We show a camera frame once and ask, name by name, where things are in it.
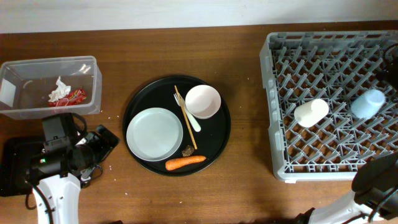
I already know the white plastic fork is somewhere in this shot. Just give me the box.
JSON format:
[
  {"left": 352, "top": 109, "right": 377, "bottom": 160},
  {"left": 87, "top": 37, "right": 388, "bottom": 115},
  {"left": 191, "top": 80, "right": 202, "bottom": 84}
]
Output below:
[{"left": 174, "top": 93, "right": 201, "bottom": 133}]

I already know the white bowl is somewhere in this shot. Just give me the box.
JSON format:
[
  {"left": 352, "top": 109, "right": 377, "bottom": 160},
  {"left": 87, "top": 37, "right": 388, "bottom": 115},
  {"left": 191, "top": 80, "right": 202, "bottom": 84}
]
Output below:
[{"left": 185, "top": 85, "right": 221, "bottom": 119}]

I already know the light blue cup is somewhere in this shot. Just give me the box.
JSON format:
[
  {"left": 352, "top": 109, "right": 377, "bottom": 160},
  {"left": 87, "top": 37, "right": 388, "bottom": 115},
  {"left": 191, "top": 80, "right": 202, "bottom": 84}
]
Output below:
[{"left": 351, "top": 89, "right": 386, "bottom": 119}]

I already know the white tissue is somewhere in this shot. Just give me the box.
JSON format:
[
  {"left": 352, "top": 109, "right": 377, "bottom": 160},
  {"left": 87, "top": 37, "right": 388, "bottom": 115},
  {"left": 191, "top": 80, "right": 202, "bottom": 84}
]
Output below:
[{"left": 49, "top": 77, "right": 71, "bottom": 103}]

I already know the wooden chopstick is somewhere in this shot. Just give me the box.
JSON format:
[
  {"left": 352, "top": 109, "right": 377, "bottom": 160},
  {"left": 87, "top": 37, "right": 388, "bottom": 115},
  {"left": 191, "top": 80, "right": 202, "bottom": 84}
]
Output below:
[{"left": 174, "top": 85, "right": 197, "bottom": 150}]

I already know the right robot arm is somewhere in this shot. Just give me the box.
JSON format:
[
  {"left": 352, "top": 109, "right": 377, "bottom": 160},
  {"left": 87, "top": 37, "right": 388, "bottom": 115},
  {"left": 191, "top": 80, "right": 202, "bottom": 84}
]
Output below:
[{"left": 291, "top": 43, "right": 397, "bottom": 223}]

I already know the pale grey plate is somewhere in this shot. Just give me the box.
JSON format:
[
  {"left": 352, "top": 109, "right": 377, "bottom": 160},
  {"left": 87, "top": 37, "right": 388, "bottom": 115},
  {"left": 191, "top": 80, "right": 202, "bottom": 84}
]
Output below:
[{"left": 126, "top": 108, "right": 183, "bottom": 162}]

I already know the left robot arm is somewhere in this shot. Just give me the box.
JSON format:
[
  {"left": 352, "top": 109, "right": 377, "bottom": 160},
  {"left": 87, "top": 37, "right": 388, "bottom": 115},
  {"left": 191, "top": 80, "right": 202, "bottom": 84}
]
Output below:
[{"left": 25, "top": 113, "right": 119, "bottom": 223}]

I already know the grey dishwasher rack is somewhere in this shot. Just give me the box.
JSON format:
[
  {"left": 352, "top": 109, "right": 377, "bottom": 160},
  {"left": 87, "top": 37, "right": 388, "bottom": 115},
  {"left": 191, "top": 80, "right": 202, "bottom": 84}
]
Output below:
[{"left": 259, "top": 30, "right": 397, "bottom": 183}]

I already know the orange carrot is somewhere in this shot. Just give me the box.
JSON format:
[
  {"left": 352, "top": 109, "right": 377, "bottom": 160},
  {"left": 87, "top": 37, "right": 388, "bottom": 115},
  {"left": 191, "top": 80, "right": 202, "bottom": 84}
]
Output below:
[{"left": 165, "top": 156, "right": 206, "bottom": 171}]

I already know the black rectangular tray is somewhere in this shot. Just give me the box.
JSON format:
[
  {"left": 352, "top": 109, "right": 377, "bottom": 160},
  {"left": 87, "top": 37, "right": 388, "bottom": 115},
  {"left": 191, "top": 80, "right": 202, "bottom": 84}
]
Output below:
[{"left": 1, "top": 136, "right": 45, "bottom": 197}]

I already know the red snack wrapper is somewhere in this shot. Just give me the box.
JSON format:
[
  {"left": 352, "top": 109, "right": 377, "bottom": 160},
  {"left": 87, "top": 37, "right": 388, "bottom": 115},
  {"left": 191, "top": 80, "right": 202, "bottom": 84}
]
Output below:
[{"left": 49, "top": 88, "right": 86, "bottom": 107}]

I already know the white cup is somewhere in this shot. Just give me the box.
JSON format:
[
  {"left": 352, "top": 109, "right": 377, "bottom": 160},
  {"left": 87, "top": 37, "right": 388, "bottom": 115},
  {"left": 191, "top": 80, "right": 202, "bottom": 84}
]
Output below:
[{"left": 294, "top": 99, "right": 329, "bottom": 128}]

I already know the round black tray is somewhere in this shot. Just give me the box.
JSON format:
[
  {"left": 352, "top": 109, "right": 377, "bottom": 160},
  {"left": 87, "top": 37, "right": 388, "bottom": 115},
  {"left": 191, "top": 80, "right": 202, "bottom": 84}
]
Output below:
[{"left": 123, "top": 75, "right": 231, "bottom": 176}]

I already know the clear plastic bin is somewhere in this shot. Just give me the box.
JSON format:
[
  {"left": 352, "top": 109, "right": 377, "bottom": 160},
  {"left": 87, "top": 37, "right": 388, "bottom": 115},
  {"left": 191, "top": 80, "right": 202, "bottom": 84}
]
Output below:
[{"left": 1, "top": 56, "right": 102, "bottom": 119}]

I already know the brown food scrap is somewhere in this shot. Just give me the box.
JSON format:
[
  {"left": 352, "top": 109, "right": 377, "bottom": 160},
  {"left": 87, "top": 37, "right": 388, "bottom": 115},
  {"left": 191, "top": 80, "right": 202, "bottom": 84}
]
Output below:
[{"left": 182, "top": 145, "right": 195, "bottom": 157}]

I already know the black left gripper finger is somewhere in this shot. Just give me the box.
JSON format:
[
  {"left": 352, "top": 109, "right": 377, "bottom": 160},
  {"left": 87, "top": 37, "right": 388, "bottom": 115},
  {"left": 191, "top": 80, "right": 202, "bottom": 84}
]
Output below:
[
  {"left": 96, "top": 124, "right": 120, "bottom": 156},
  {"left": 80, "top": 164, "right": 103, "bottom": 189}
]

